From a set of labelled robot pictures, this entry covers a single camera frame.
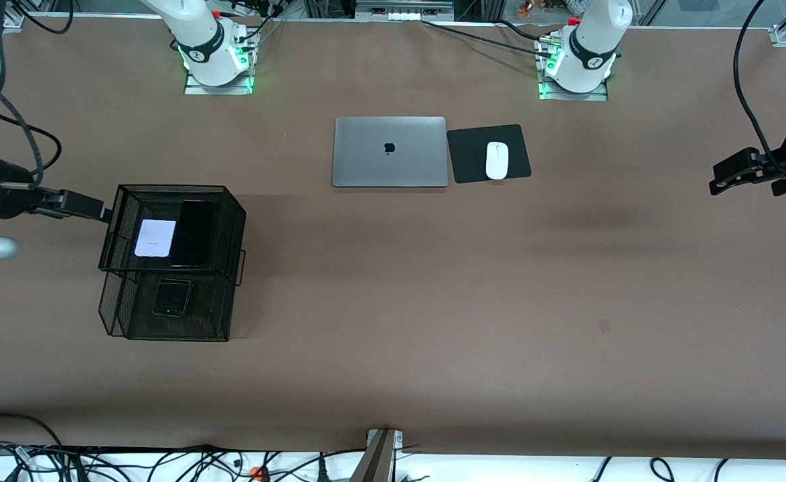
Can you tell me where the black cable on table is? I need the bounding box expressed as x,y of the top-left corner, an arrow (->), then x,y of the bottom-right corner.
422,19 -> 554,58

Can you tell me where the white computer mouse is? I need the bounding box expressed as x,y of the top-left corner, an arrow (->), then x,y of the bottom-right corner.
485,141 -> 509,181

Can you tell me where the long black smartphone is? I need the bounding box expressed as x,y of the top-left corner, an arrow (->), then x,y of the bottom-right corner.
169,199 -> 218,268

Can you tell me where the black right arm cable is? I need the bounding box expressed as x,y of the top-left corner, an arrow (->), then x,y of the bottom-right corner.
0,64 -> 63,191

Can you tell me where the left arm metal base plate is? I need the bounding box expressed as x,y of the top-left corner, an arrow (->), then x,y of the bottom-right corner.
539,37 -> 609,102

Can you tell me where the black wire mesh basket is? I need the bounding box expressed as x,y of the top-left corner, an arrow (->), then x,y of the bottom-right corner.
98,185 -> 247,343

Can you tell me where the small black flip phone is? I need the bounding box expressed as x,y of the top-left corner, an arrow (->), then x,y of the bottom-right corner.
152,279 -> 193,317

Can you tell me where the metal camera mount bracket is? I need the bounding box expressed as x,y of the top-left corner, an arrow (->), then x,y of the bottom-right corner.
349,428 -> 404,482

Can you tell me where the grey power strip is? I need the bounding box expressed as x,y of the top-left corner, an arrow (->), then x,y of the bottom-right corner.
355,0 -> 454,22

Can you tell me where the silver closed laptop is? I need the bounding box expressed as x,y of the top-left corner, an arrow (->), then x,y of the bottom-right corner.
331,116 -> 449,188

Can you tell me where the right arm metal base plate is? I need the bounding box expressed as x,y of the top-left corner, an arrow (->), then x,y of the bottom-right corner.
184,40 -> 256,96

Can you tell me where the lavender flip phone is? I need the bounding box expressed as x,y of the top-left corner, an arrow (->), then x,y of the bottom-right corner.
134,219 -> 177,258

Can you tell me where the black mouse pad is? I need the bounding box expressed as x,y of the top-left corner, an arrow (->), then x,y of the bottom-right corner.
447,124 -> 533,184

